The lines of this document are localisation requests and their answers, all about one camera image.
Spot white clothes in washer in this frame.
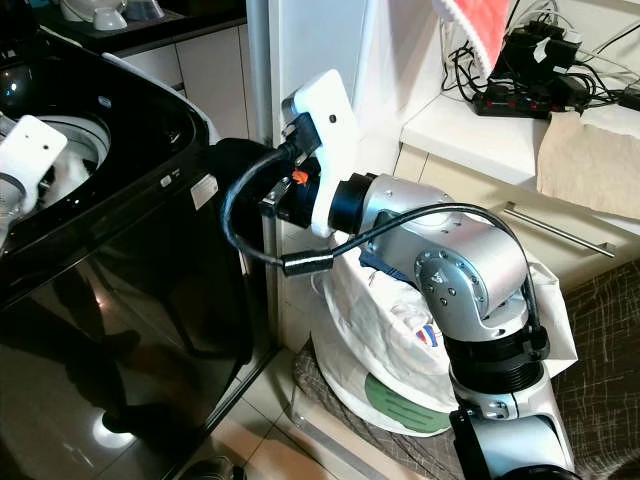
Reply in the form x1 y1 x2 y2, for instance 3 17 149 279
40 138 109 209

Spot black power strip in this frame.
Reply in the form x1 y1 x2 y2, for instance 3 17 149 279
473 84 578 121

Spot brown chequered mat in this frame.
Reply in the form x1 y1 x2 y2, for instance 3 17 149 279
293 258 640 480

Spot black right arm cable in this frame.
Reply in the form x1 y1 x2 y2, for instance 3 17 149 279
220 145 521 278

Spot beige cloth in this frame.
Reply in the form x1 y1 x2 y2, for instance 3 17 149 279
536 108 640 223

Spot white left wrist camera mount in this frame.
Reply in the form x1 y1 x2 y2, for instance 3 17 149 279
0 115 70 217

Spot red towel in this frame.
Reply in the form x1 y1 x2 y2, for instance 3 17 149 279
431 0 517 80

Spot black top-load washing machine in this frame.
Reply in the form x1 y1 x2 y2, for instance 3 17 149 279
0 28 278 480

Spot white counter cabinet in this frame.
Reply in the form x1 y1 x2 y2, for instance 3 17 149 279
268 0 640 353

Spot silver drawer handle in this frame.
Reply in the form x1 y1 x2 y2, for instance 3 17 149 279
500 202 617 258

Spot black power cord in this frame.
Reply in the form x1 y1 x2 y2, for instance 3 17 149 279
448 40 503 103

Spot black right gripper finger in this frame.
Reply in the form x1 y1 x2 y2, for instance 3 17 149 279
218 162 273 195
210 137 279 171

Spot white garment red blue print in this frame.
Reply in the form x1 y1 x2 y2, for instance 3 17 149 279
398 303 449 353

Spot black robot foot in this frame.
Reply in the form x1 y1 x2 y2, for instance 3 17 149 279
180 455 247 480

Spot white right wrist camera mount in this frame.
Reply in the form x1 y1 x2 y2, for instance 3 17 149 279
280 69 358 240

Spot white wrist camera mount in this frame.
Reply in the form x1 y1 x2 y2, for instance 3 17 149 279
280 69 358 240
0 115 70 217

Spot dark blue garment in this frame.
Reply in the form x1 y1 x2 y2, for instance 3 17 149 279
358 248 423 293

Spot white cabinet dark top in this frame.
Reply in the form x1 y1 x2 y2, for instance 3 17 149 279
50 8 253 143

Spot black power adapter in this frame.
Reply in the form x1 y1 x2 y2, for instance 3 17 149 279
498 18 589 93

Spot white laundry bag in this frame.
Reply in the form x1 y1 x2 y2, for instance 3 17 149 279
308 243 579 438

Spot small white bowl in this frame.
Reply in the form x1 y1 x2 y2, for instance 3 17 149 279
92 6 130 32

